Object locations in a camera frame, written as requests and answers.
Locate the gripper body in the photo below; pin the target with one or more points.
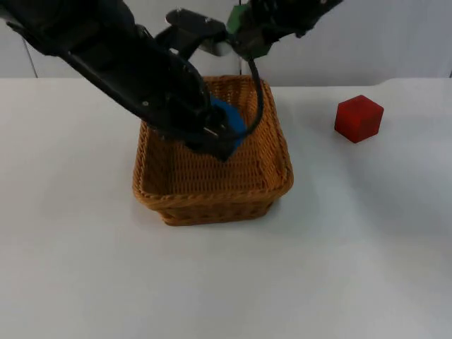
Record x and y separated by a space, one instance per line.
282 17
166 95

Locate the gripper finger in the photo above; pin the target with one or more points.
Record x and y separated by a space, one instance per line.
218 120
265 33
220 146
245 44

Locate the pale brown wicker basket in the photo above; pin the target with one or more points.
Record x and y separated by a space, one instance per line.
212 208

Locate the red cube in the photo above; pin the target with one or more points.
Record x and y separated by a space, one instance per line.
356 118

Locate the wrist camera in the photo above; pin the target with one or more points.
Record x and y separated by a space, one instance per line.
190 24

